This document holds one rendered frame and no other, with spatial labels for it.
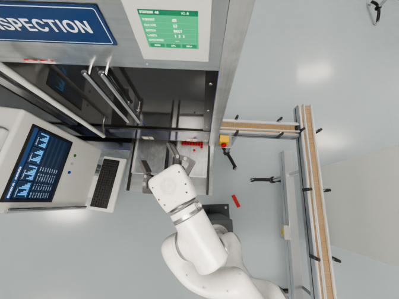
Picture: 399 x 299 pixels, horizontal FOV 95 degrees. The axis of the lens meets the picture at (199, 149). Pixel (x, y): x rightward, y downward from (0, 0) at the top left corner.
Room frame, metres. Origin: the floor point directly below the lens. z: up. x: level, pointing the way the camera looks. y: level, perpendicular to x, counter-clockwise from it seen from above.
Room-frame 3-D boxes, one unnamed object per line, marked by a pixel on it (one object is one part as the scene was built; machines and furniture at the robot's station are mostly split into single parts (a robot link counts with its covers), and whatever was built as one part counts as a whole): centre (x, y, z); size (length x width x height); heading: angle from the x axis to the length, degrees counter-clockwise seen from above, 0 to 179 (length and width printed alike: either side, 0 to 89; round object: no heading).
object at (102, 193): (0.17, 0.79, 0.82); 0.40 x 0.14 x 0.02; 171
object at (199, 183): (0.31, 0.24, 0.87); 0.70 x 0.48 x 0.02; 86
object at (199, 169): (0.37, 0.07, 0.90); 0.34 x 0.26 x 0.04; 176
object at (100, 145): (0.52, 0.92, 0.73); 1.98 x 0.01 x 0.25; 86
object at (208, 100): (0.46, -0.05, 1.40); 0.05 x 0.01 x 0.80; 86
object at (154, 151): (0.39, 0.40, 0.90); 0.34 x 0.26 x 0.04; 176
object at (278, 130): (0.59, -0.49, 0.92); 0.69 x 0.15 x 0.16; 86
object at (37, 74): (0.51, 0.59, 1.51); 0.47 x 0.01 x 0.59; 86
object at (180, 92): (0.48, 0.14, 1.51); 0.43 x 0.01 x 0.59; 86
